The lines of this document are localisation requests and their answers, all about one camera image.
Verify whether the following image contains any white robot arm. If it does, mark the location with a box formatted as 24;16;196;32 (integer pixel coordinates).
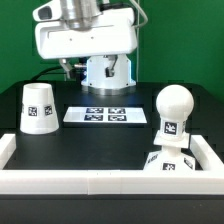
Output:
33;0;148;95

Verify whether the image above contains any white U-shaped border fence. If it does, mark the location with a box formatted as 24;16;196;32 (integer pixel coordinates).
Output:
0;134;224;195

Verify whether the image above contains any white lamp shade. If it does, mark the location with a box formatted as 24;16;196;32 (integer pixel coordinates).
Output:
20;83;59;135

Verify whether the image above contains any white lamp base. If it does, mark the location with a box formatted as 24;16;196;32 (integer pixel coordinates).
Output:
143;131;195;172

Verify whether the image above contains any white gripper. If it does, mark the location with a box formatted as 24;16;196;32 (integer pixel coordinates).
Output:
35;8;137;78

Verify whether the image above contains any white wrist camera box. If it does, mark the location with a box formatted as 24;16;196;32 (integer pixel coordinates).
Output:
33;0;62;22

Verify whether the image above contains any white marker tag sheet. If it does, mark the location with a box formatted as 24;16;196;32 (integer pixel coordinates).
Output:
63;107;147;124

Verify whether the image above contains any white lamp bulb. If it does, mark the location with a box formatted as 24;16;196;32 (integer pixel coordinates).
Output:
156;85;194;141

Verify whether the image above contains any black cable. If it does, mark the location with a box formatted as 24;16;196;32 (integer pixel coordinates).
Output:
29;64;88;83

